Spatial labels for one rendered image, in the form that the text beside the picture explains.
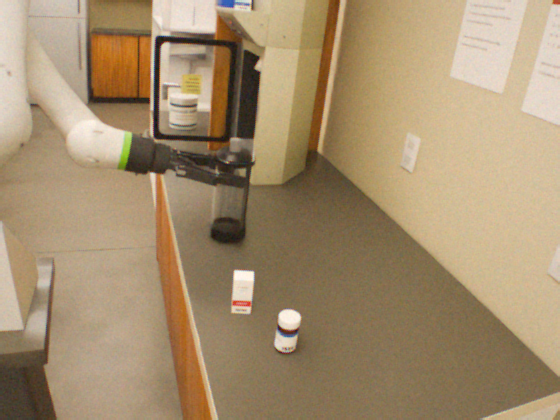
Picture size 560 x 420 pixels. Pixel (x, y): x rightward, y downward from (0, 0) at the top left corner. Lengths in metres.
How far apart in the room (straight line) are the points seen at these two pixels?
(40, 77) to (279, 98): 0.72
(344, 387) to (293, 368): 0.10
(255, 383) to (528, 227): 0.69
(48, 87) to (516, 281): 1.20
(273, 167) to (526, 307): 0.92
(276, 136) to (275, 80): 0.19
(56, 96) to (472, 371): 1.11
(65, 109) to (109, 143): 0.18
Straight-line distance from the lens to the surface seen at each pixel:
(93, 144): 1.03
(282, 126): 1.51
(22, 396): 1.09
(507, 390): 0.97
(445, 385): 0.92
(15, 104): 0.87
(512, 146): 1.14
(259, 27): 1.42
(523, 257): 1.12
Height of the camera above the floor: 1.55
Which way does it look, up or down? 26 degrees down
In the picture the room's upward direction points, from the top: 8 degrees clockwise
